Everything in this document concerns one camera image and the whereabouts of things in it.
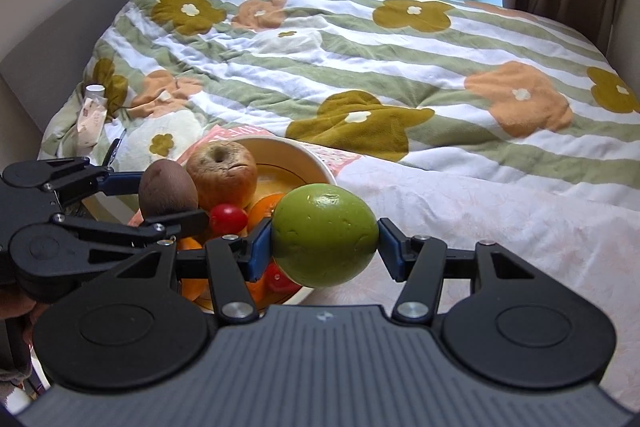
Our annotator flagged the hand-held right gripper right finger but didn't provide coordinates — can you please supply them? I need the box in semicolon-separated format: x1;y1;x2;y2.
377;217;536;325

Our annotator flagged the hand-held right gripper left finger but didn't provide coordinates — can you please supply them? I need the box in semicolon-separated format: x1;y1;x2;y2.
115;219;273;325

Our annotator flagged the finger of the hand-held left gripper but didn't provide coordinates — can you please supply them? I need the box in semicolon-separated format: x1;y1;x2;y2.
2;157;146;208
50;208;210;265

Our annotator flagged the brown kiwi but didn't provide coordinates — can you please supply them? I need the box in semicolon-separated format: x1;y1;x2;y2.
138;159;199;218

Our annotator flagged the red tomato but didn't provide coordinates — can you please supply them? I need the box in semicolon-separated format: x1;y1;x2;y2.
209;204;249;237
264;262;301;295

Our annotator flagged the medium orange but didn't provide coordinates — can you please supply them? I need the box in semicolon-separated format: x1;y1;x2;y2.
247;193;283;233

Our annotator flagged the small mandarin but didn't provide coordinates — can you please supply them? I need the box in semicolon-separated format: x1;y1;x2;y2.
245;279;268;308

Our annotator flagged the large green apple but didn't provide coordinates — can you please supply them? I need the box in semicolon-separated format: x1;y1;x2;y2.
270;183;379;290

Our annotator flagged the large orange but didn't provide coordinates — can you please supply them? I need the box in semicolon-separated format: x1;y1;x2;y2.
177;236;211;303

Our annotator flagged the cream oval bowl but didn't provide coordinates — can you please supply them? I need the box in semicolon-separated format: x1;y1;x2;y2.
125;134;338;313

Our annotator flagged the wrinkled brown apple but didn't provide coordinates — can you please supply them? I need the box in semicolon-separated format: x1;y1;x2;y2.
186;141;259;210

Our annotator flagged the white flower cushion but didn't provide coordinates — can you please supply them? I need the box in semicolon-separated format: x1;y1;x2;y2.
112;109;211;180

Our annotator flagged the white capped tube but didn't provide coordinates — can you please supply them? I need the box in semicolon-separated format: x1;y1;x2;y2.
75;83;108;152

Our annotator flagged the floral striped blanket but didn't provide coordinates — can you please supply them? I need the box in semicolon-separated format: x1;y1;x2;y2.
39;0;640;218

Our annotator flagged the grey upholstered headboard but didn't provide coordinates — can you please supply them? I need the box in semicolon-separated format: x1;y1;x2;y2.
0;0;188;148

